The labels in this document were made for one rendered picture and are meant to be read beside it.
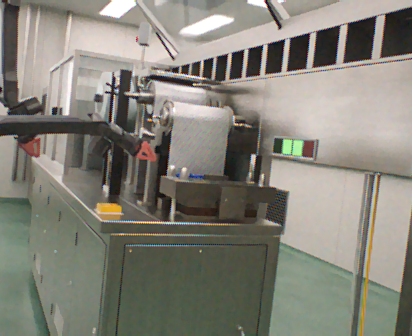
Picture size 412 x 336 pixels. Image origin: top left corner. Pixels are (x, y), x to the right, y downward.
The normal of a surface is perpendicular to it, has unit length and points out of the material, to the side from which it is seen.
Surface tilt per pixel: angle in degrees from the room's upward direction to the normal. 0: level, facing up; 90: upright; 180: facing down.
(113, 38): 90
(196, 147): 90
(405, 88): 90
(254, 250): 90
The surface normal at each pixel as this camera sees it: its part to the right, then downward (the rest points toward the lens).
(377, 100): -0.90, -0.07
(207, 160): 0.42, 0.09
